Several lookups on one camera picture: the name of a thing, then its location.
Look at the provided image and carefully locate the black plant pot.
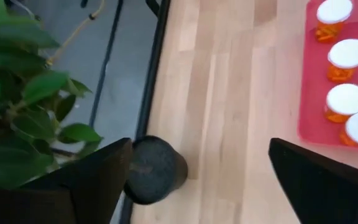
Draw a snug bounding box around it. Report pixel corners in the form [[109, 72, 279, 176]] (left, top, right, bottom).
[[123, 135, 188, 205]]

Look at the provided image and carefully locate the pink plastic basket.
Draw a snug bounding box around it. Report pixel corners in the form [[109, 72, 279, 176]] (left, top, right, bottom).
[[297, 0, 358, 151]]

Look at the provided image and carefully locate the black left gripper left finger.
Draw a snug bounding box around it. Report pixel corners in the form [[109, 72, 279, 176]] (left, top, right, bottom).
[[0, 137, 134, 224]]

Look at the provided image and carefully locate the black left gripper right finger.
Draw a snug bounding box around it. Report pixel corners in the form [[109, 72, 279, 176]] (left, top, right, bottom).
[[268, 137, 358, 224]]

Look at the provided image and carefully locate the yellow cable with black connector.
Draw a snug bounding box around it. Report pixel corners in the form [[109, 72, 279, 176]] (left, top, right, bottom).
[[44, 0, 107, 68]]

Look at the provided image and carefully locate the green leafy plant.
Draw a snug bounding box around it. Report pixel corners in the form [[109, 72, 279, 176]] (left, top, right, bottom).
[[0, 0, 104, 190]]

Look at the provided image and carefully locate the black aluminium table frame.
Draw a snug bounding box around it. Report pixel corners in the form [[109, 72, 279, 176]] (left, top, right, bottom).
[[118, 0, 172, 224]]

